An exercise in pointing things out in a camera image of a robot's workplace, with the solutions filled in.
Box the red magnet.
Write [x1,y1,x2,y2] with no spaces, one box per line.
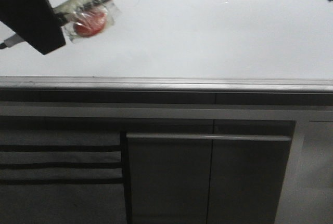
[63,2,121,43]

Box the white whiteboard with metal frame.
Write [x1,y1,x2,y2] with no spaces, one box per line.
[1,0,332,93]

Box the grey drawer unit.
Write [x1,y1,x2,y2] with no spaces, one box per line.
[1,119,132,223]

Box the grey cabinet with doors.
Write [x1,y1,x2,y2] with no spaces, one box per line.
[127,120,295,223]

